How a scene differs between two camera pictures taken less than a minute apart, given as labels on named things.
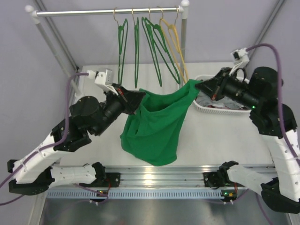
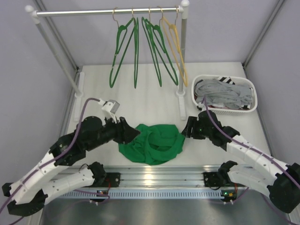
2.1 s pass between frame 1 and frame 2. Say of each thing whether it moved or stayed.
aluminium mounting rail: stayed
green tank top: moved
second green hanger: stayed
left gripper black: moved
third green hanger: stayed
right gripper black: moved
